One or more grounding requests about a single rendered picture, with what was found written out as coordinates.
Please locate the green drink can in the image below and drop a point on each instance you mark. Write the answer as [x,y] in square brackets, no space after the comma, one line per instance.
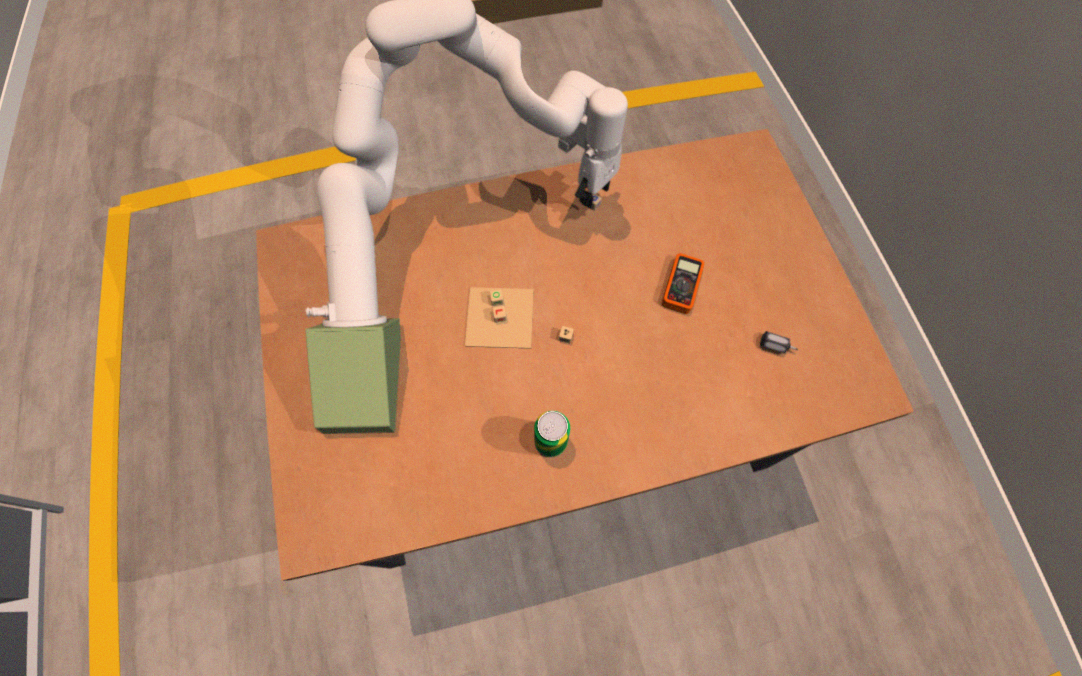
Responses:
[551,431]

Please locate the tan square mat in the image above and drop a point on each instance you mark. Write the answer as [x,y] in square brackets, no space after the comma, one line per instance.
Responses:
[515,332]

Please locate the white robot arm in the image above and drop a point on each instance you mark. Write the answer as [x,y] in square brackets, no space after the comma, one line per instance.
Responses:
[344,190]

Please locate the orange digital multimeter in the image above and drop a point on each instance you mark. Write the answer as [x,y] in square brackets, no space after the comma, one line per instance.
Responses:
[683,284]

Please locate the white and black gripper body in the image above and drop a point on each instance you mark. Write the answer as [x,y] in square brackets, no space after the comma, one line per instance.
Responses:
[598,172]

